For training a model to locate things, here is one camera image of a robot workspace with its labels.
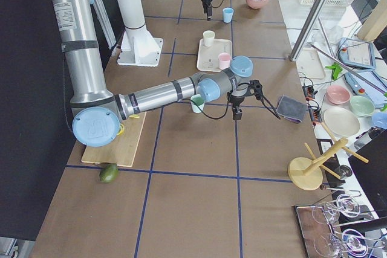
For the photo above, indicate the small blue bowl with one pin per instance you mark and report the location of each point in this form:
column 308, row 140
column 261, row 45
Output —
column 379, row 119

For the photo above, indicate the wooden cup tree stand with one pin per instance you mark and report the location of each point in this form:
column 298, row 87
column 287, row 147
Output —
column 306, row 173

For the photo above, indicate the grey folded cloth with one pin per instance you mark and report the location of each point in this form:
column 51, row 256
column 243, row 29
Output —
column 291, row 109

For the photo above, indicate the cream plate bowl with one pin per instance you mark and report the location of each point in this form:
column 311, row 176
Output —
column 341, row 121

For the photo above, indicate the pink cup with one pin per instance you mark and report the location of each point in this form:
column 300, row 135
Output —
column 224, row 60

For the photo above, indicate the wine glass upper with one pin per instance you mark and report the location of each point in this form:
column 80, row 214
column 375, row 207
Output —
column 344, row 205

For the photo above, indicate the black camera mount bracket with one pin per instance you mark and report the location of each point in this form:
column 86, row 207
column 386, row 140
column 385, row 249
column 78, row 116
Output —
column 256, row 86

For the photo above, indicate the blue teach pendant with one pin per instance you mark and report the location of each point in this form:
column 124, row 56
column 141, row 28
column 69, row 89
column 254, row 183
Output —
column 356, row 53
column 359, row 87

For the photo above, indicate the wine glass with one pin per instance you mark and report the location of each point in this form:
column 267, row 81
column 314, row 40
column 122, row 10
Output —
column 350, row 242
column 344, row 205

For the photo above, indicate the small pink bowl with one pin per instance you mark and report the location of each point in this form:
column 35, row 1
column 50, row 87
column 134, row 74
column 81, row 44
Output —
column 337, row 95

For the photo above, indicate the cream rabbit tray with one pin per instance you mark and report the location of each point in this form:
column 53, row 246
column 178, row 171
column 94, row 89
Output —
column 207, row 58

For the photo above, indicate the blue teach pendant lower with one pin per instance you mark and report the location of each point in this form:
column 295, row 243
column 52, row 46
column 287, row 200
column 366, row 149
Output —
column 359, row 87

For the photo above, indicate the green avocado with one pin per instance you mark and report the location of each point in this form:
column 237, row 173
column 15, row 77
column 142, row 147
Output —
column 109, row 173

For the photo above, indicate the blue teach pendant upper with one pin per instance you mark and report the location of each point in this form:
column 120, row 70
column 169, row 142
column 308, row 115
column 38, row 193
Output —
column 356, row 53

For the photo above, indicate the white pedestal column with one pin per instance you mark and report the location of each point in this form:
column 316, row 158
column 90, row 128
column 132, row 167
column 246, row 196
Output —
column 138, row 47

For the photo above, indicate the wine glass lower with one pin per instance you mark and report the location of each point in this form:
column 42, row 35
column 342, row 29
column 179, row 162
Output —
column 350, row 242

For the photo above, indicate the green cup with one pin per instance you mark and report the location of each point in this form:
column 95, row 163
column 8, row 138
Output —
column 197, row 103

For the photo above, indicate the green clamp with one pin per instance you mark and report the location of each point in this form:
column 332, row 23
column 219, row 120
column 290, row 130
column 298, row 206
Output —
column 336, row 69

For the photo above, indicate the light blue cup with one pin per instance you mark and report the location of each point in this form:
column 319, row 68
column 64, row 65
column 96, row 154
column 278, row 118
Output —
column 228, row 14

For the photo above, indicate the aluminium frame post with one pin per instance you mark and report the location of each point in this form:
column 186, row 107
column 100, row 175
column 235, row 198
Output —
column 307, row 28

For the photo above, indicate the spare cream tray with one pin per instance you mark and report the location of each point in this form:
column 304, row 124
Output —
column 310, row 65

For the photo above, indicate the wooden cutting board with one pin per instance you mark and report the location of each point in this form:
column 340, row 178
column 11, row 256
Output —
column 122, row 149

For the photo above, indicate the cream yellow cup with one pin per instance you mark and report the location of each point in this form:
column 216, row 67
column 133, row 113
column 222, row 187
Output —
column 208, row 38

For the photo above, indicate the small green bowl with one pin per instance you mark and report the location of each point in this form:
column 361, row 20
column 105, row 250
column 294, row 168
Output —
column 361, row 106

